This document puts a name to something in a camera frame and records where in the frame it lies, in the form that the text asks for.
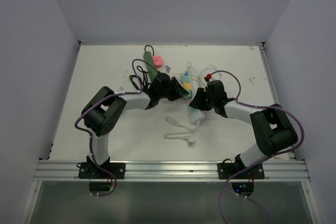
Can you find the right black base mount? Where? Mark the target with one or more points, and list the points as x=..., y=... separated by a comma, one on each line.
x=228, y=169

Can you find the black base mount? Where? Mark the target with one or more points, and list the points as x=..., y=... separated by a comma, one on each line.
x=88, y=170
x=228, y=169

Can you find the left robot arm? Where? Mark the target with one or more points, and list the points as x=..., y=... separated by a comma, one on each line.
x=100, y=115

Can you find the green power strip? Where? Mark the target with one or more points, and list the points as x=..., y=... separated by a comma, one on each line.
x=151, y=69

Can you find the aluminium front rail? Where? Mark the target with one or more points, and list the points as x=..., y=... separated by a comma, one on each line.
x=176, y=171

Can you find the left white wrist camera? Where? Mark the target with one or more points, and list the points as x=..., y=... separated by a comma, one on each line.
x=166, y=69

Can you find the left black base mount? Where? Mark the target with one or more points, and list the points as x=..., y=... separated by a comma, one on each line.
x=88, y=170

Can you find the pink plug adapter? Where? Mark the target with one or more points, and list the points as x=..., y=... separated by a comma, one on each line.
x=158, y=61

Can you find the green usb charger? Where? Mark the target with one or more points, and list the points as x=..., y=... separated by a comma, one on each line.
x=189, y=95

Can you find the white power strip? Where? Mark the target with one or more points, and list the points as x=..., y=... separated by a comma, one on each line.
x=195, y=115

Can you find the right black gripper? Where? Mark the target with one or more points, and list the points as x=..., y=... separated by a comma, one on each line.
x=197, y=102

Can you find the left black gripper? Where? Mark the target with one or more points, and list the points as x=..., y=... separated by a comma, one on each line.
x=179, y=91

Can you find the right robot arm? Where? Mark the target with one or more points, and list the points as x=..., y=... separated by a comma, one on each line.
x=272, y=129

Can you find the yellow usb charger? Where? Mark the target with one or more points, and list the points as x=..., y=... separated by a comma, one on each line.
x=187, y=86

